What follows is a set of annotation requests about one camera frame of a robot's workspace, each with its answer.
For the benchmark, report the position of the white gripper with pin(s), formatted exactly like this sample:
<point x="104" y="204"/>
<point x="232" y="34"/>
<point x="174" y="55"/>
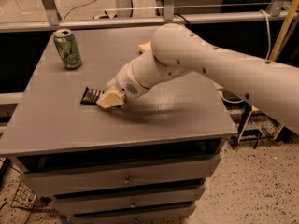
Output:
<point x="123" y="80"/>

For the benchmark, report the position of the black rxbar chocolate bar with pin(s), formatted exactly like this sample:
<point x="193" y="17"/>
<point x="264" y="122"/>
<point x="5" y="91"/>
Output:
<point x="91" y="96"/>

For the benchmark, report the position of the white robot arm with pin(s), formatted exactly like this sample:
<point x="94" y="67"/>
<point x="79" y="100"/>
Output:
<point x="175" y="51"/>

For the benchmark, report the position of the green soda can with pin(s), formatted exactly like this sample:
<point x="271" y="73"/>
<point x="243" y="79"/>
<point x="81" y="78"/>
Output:
<point x="66" y="45"/>

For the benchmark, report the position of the yellow sponge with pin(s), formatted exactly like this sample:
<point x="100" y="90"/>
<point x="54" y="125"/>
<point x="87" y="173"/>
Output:
<point x="144" y="47"/>

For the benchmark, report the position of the grey drawer cabinet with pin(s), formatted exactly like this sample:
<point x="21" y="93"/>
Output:
<point x="51" y="130"/>

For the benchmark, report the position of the top grey drawer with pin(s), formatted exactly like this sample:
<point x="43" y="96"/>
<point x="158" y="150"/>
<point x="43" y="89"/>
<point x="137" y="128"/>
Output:
<point x="121" y="175"/>

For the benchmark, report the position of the grey drawer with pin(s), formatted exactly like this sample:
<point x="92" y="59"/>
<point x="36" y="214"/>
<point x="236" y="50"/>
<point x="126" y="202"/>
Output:
<point x="134" y="216"/>
<point x="121" y="175"/>
<point x="129" y="200"/>

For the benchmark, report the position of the middle grey drawer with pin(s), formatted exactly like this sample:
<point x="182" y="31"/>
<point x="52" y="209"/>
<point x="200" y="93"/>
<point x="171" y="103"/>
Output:
<point x="129" y="200"/>

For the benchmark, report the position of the bottom grey drawer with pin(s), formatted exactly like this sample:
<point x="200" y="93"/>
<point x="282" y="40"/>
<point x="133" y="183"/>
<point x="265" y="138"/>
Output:
<point x="134" y="216"/>

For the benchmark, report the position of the metal railing frame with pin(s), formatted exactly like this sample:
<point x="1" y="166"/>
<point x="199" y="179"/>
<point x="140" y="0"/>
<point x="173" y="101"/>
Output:
<point x="37" y="15"/>

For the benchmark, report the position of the wire basket on floor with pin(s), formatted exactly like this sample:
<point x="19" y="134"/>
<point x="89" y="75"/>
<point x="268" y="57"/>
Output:
<point x="24" y="199"/>

